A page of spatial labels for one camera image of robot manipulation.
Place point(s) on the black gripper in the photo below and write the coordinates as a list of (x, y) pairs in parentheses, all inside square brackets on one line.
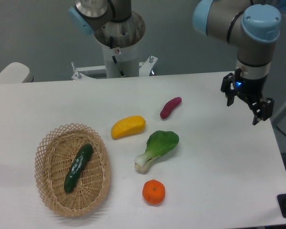
[(248, 87)]

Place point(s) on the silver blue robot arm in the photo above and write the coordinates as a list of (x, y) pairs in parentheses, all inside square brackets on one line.
[(250, 25)]

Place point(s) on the dark green cucumber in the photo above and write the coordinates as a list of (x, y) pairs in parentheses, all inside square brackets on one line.
[(80, 161)]

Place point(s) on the woven wicker basket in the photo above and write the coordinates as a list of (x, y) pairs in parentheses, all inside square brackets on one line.
[(53, 160)]

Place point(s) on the purple sweet potato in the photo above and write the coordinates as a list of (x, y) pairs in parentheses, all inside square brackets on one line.
[(169, 107)]

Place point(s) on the green bok choy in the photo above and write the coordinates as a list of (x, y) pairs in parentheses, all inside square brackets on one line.
[(158, 144)]

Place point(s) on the yellow mango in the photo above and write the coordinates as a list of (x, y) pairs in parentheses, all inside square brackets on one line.
[(128, 126)]

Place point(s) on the orange tangerine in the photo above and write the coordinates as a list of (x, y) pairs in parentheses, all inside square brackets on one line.
[(153, 192)]

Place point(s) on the white chair armrest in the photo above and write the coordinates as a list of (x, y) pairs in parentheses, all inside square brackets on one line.
[(16, 73)]

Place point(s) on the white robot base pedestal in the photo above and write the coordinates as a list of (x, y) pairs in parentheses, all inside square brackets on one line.
[(120, 46)]

